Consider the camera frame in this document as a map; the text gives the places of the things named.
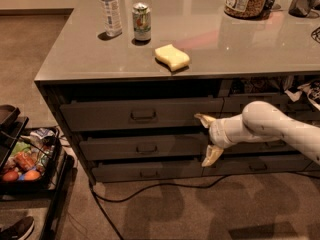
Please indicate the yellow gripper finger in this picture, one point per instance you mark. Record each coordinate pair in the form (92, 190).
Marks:
(213, 152)
(205, 120)

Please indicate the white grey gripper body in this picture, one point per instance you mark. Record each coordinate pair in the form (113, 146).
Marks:
(216, 132)

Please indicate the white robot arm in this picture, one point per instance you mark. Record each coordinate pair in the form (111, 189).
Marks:
(259, 122)

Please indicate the grey drawer counter cabinet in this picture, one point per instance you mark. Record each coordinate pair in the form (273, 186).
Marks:
(228, 56)

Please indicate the yellow sponge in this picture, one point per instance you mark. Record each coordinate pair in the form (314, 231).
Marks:
(174, 58)

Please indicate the black white crumpled bag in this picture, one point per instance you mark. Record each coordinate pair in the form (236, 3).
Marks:
(311, 90)

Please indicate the green white soda can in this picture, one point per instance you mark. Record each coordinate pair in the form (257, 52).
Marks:
(141, 21)

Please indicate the dark glass container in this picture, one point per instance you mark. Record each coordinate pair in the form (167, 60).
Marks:
(301, 8)

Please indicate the clear plastic water bottle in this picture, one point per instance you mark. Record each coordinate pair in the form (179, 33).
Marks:
(112, 17)

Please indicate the black shelf cart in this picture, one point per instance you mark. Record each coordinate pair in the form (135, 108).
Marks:
(43, 199)

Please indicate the black snack basket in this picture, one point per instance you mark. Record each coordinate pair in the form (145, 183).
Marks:
(31, 161)

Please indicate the dark tray on cart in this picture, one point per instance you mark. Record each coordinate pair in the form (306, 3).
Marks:
(8, 115)

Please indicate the dark shoe white sole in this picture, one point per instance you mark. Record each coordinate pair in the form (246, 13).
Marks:
(20, 230)

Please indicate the black wire object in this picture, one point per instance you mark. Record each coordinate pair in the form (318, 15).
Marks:
(316, 34)

